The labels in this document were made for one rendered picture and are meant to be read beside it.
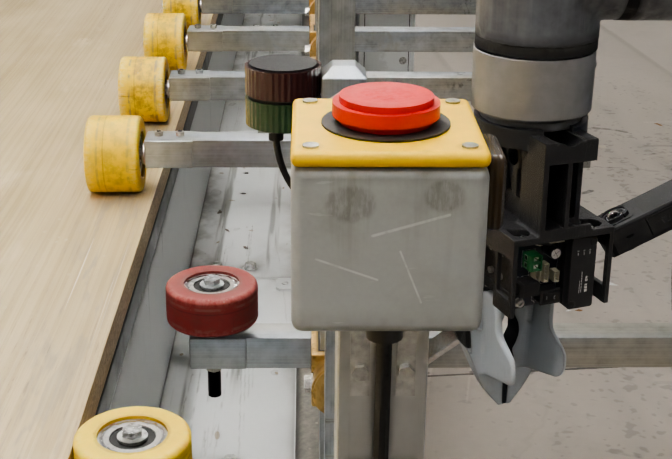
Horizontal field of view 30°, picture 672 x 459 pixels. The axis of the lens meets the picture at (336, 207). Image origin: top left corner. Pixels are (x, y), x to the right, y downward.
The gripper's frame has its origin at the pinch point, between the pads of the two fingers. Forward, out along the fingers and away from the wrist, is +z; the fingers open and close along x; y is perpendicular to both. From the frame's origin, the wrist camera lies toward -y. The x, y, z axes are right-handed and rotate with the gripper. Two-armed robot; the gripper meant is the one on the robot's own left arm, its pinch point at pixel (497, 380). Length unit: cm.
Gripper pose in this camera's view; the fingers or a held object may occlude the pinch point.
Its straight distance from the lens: 89.0
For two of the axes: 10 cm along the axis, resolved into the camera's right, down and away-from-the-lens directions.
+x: 9.3, -1.2, 3.4
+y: 3.6, 3.4, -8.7
